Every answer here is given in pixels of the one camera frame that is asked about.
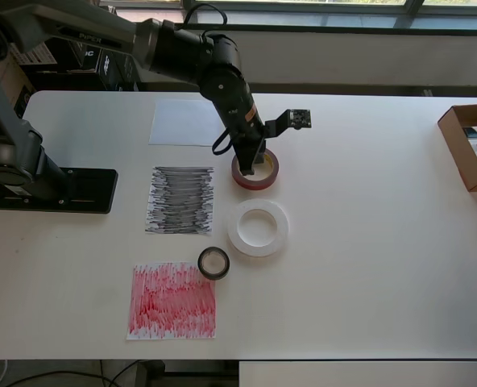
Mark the blank white paper sheet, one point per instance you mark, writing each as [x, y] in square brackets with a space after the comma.
[174, 125]

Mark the black printed box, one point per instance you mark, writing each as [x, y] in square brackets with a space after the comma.
[81, 60]
[113, 76]

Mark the black tape roll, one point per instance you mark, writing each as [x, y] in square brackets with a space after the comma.
[214, 276]

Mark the dark table leg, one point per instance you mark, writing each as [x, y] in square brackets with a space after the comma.
[150, 375]

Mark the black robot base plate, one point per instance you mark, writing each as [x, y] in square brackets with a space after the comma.
[97, 193]

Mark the cardboard box with white label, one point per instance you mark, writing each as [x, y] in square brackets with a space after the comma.
[19, 80]

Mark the red tape roll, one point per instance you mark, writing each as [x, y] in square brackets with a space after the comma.
[254, 184]

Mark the red scribbled paper sheet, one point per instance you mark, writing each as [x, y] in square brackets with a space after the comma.
[170, 306]

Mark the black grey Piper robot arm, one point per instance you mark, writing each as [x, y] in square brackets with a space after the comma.
[81, 28]

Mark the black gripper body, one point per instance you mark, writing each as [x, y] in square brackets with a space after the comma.
[248, 133]

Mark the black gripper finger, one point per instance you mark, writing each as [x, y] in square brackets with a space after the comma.
[247, 161]
[262, 155]

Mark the open brown cardboard box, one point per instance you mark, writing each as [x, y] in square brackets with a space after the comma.
[460, 153]

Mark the black scribbled paper sheet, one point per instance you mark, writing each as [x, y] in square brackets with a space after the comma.
[182, 201]

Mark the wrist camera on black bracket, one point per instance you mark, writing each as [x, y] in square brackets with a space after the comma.
[300, 118]

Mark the white tape roll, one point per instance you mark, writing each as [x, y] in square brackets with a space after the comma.
[283, 227]

